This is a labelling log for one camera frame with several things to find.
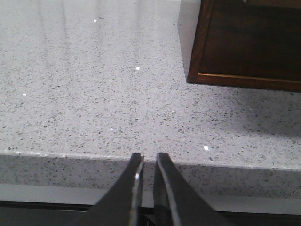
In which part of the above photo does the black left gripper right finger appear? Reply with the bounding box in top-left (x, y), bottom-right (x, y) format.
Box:
top-left (153, 153), bottom-right (226, 226)

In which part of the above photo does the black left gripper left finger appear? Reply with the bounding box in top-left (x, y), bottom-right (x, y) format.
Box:
top-left (70, 153), bottom-right (143, 226)

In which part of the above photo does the black built-in oven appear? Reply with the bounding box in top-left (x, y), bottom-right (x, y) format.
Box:
top-left (0, 201), bottom-right (301, 226)

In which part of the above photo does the dark wooden drawer cabinet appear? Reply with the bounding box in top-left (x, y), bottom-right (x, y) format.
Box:
top-left (187, 0), bottom-right (301, 92)

